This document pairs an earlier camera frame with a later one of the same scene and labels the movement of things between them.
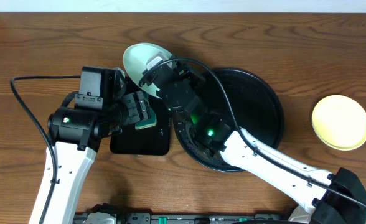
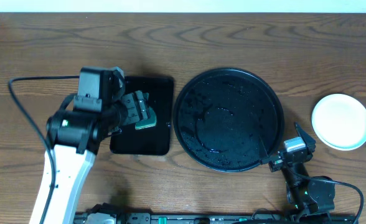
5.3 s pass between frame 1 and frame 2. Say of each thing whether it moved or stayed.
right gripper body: moved
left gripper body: stayed
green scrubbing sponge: stayed
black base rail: stayed
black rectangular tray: stayed
